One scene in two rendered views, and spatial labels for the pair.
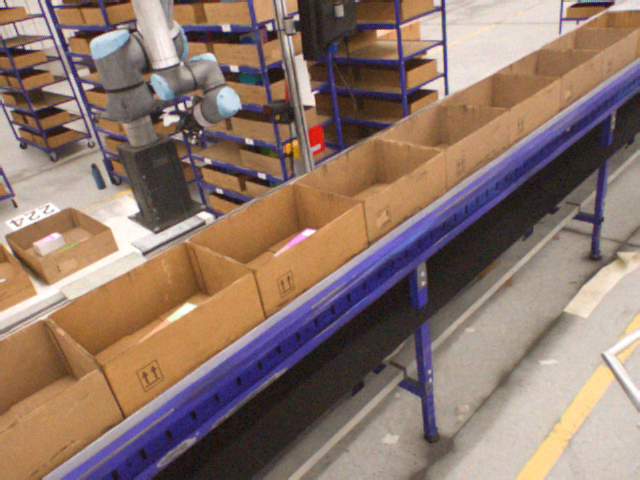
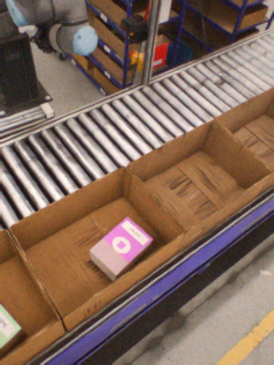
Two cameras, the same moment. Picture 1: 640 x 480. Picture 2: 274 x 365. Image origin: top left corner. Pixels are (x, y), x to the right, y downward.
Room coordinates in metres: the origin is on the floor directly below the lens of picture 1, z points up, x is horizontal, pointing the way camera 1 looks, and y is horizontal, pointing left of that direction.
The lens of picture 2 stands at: (0.95, 0.04, 1.88)
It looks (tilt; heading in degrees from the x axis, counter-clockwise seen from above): 54 degrees down; 356
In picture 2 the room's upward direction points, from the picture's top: 9 degrees clockwise
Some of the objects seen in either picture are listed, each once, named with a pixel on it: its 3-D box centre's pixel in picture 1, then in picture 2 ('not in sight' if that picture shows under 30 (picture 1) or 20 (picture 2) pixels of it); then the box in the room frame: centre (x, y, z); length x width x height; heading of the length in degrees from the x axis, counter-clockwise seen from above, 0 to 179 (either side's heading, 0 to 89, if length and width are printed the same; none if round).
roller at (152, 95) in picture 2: not in sight; (174, 116); (2.20, -0.19, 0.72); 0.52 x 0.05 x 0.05; 40
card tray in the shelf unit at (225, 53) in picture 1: (259, 46); not in sight; (3.16, 0.10, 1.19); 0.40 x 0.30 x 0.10; 40
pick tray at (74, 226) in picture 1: (61, 242); not in sight; (2.03, 0.98, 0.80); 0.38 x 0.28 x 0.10; 40
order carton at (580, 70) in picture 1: (547, 81); not in sight; (2.38, -1.12, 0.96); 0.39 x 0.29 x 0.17; 130
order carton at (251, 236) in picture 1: (281, 247); (99, 243); (1.37, 0.09, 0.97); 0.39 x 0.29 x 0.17; 130
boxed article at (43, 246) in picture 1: (49, 244); not in sight; (2.08, 1.05, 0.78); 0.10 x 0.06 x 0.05; 132
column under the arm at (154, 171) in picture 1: (156, 178); (9, 63); (2.23, 0.60, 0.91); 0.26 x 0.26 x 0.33; 37
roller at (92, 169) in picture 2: not in sight; (86, 160); (1.87, 0.21, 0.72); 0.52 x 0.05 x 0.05; 40
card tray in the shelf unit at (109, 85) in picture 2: not in sight; (123, 78); (3.16, 0.11, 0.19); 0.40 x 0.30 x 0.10; 41
